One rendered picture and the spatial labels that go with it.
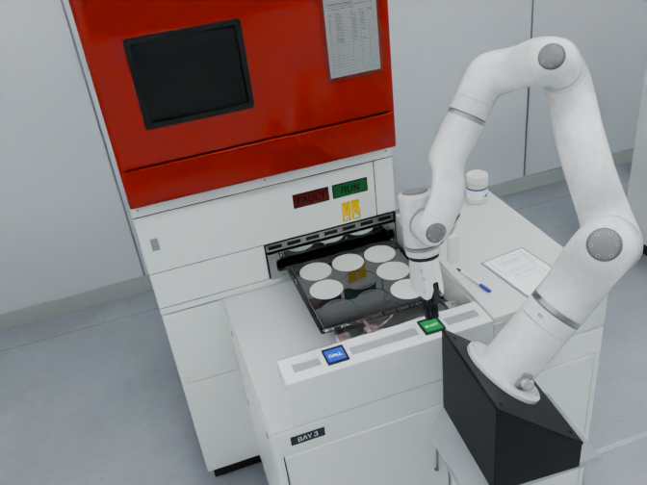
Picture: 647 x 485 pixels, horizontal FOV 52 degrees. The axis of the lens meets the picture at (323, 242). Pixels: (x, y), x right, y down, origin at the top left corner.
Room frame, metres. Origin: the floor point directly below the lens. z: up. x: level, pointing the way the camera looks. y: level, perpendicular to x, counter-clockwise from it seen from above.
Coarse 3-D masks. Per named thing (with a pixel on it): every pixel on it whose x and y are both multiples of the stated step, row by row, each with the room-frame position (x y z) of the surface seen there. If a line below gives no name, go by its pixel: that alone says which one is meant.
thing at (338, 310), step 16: (336, 256) 1.80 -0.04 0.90; (400, 256) 1.75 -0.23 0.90; (336, 272) 1.71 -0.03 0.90; (352, 272) 1.70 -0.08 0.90; (368, 272) 1.69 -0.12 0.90; (304, 288) 1.65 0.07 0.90; (352, 288) 1.62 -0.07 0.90; (368, 288) 1.60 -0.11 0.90; (384, 288) 1.59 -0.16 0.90; (320, 304) 1.55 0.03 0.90; (336, 304) 1.54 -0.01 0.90; (352, 304) 1.53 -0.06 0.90; (368, 304) 1.53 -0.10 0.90; (384, 304) 1.52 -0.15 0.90; (400, 304) 1.50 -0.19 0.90; (320, 320) 1.48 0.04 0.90; (336, 320) 1.47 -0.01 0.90
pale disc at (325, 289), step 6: (318, 282) 1.67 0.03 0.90; (324, 282) 1.66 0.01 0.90; (330, 282) 1.66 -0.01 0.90; (336, 282) 1.66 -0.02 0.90; (312, 288) 1.64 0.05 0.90; (318, 288) 1.64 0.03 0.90; (324, 288) 1.63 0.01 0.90; (330, 288) 1.63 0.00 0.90; (336, 288) 1.63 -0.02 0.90; (342, 288) 1.62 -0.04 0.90; (312, 294) 1.61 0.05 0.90; (318, 294) 1.60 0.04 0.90; (324, 294) 1.60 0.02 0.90; (330, 294) 1.59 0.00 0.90; (336, 294) 1.59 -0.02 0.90
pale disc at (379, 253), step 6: (378, 246) 1.83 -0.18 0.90; (384, 246) 1.82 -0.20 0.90; (366, 252) 1.80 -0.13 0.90; (372, 252) 1.80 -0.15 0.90; (378, 252) 1.79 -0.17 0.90; (384, 252) 1.79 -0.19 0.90; (390, 252) 1.78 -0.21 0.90; (366, 258) 1.77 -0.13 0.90; (372, 258) 1.76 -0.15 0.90; (378, 258) 1.76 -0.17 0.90; (384, 258) 1.75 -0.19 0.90; (390, 258) 1.75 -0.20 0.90
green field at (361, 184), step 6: (360, 180) 1.88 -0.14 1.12; (336, 186) 1.86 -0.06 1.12; (342, 186) 1.87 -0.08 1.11; (348, 186) 1.87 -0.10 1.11; (354, 186) 1.88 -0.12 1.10; (360, 186) 1.88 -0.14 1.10; (366, 186) 1.89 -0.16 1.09; (336, 192) 1.86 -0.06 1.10; (342, 192) 1.87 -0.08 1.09; (348, 192) 1.87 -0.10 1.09
